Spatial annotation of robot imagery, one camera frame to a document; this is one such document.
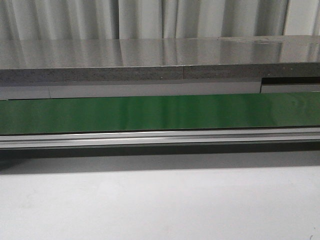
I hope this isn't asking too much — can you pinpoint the green conveyor belt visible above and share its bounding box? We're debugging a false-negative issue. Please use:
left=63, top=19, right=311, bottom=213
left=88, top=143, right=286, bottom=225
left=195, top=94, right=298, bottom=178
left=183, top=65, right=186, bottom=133
left=0, top=92, right=320, bottom=135

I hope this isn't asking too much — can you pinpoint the grey stone-edged rear table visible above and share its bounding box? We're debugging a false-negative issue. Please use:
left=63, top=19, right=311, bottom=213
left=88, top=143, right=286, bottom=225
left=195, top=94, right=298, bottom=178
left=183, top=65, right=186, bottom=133
left=0, top=35, right=320, bottom=86

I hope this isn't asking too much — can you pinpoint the white pleated curtain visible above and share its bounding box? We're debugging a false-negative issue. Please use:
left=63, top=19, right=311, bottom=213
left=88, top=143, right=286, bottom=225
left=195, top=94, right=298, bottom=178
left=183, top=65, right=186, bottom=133
left=0, top=0, right=320, bottom=40

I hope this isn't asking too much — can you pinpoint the aluminium conveyor front rail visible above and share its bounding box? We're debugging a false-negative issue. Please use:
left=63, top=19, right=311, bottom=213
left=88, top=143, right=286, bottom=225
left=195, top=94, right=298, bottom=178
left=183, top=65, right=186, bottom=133
left=0, top=127, right=320, bottom=150

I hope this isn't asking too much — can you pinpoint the grey conveyor rear rail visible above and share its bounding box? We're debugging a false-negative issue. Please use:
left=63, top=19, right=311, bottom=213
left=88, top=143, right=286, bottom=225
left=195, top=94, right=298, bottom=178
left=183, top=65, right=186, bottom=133
left=0, top=77, right=320, bottom=100

